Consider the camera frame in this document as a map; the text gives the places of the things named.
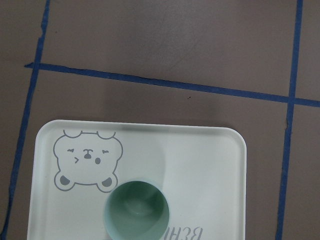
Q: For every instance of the green cup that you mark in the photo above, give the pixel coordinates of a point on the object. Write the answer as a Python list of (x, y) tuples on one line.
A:
[(136, 210)]

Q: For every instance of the white bear tray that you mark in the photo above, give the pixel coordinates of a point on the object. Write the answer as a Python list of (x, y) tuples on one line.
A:
[(201, 171)]

